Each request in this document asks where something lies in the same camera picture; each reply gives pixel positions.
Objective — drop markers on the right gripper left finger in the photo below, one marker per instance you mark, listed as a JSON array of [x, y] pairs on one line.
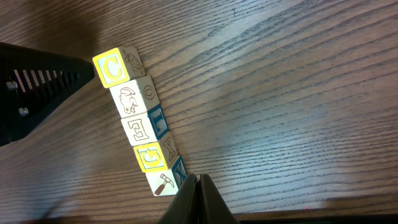
[[183, 208]]

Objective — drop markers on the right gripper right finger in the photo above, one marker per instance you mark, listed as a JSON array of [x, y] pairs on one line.
[[213, 209]]

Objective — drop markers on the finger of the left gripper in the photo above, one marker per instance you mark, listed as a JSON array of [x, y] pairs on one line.
[[33, 84]]

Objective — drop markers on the hammer picture wooden block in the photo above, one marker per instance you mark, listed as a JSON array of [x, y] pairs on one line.
[[167, 182]]

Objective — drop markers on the plain yellow wooden block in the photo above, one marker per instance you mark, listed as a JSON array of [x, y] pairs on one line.
[[156, 156]]

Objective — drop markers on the yellow letter U block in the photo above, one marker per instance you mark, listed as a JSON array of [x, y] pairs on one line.
[[118, 65]]

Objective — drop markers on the white maze picture block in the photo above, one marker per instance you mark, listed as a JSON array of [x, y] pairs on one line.
[[146, 127]]

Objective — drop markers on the white animal picture block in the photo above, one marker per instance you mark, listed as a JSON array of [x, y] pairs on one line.
[[135, 96]]

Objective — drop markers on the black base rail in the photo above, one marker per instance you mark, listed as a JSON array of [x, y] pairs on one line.
[[390, 218]]

